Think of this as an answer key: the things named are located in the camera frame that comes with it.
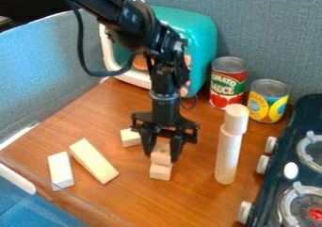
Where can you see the yellow can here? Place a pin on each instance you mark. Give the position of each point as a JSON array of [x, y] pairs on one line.
[[267, 102]]

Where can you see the red can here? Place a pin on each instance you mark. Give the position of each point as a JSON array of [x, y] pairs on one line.
[[227, 83]]

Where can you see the small wooden cube block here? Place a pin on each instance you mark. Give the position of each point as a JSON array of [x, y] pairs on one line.
[[130, 138]]

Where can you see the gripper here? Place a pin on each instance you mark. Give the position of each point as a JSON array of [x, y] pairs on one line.
[[165, 111]]

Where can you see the short wooden cylinder block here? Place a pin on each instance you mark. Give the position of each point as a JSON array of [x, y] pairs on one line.
[[236, 119]]

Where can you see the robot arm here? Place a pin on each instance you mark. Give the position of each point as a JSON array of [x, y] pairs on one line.
[[126, 15]]

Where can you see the long wooden rectangular block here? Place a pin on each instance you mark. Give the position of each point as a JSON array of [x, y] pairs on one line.
[[93, 161]]

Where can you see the short wooden rectangular block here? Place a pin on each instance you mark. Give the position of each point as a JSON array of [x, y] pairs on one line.
[[61, 171]]

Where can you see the teal toy microwave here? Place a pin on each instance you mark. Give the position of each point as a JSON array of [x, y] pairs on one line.
[[201, 36]]

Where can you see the toy stove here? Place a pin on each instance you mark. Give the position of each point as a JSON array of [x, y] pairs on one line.
[[299, 165]]

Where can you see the square wooden block with hole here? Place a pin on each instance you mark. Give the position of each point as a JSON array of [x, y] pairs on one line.
[[161, 154]]

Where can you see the tall wooden cylinder block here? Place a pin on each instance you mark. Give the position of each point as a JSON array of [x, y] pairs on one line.
[[228, 158]]

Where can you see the wooden block with brown carving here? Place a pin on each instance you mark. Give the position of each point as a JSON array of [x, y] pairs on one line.
[[160, 172]]

